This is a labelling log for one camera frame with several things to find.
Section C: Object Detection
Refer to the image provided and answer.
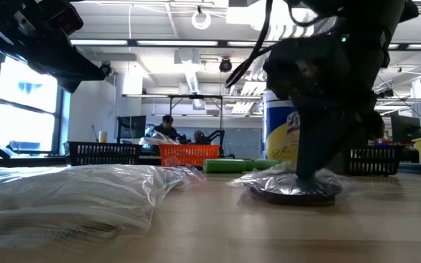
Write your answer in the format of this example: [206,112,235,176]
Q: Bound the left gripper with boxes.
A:
[0,0,106,94]

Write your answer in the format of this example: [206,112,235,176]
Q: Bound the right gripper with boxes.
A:
[265,34,390,180]

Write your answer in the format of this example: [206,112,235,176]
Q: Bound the bagged black round item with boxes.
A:
[232,162,347,207]

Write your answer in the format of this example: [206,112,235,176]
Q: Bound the green travel bottle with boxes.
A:
[246,158,281,172]
[202,158,249,174]

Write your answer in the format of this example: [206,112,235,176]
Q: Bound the bagged toothbrush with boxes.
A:
[140,130,182,146]
[137,164,207,190]

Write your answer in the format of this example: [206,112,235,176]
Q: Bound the white yellow wipes canister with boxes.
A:
[262,90,301,164]

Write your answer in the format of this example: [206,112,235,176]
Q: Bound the black plastic basket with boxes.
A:
[347,145,406,177]
[65,141,143,167]

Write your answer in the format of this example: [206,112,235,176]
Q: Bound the black monitor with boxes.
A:
[117,115,148,144]
[390,114,421,144]

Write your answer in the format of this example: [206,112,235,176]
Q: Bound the orange plastic basket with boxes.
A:
[158,143,221,168]

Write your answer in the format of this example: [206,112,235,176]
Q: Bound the bagged white cotton balls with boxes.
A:
[0,162,182,254]

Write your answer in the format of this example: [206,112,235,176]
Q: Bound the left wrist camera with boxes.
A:
[53,1,85,37]

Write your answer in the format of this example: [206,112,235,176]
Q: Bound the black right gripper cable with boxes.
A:
[224,0,328,88]

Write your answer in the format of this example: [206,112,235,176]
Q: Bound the background black rig frame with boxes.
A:
[121,94,263,147]

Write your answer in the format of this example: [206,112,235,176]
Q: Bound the white ring light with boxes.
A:
[191,9,213,31]

